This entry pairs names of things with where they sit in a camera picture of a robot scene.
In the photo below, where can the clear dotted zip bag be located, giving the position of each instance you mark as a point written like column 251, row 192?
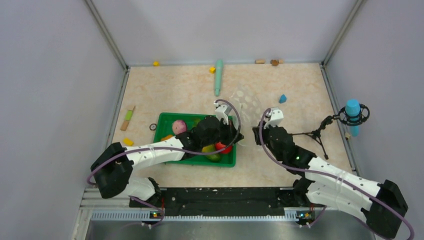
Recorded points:
column 250, row 111

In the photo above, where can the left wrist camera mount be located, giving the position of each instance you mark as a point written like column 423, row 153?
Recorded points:
column 222, row 111

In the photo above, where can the green plastic tray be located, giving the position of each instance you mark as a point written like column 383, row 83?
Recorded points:
column 164, row 128

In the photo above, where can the yellow lego brick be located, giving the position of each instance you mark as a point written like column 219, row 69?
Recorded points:
column 128, row 142

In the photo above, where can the red tomato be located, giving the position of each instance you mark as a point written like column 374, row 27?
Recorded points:
column 222, row 148

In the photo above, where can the purple white onion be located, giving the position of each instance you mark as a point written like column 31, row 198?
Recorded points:
column 179, row 126

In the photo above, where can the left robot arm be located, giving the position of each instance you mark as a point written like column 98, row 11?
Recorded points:
column 112, row 171

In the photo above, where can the blue plastic piece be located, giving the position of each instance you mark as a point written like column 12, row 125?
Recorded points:
column 282, row 99

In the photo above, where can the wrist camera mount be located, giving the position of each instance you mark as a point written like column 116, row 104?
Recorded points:
column 274, row 117
column 222, row 111

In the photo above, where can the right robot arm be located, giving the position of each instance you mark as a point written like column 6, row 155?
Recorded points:
column 380, row 206

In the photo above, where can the brown wooden piece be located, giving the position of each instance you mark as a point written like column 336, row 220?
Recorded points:
column 274, row 62

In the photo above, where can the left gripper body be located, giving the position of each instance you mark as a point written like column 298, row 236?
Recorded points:
column 224, row 135

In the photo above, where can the wooden green block stick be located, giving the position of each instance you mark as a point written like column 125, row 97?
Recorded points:
column 127, row 117

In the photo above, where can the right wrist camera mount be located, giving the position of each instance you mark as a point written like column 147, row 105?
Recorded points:
column 274, row 117

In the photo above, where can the yellow cube near pen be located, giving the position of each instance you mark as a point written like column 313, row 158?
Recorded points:
column 212, row 70

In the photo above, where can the blue microphone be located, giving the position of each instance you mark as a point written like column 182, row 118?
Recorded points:
column 353, row 109

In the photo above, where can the wooden cork cylinder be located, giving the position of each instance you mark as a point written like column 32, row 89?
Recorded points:
column 260, row 61

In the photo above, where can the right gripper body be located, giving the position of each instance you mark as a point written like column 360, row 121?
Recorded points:
column 267, row 140

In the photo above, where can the mint green marker pen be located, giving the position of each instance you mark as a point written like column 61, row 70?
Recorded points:
column 219, row 65

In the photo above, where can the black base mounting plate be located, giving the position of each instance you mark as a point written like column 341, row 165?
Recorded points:
column 227, row 201

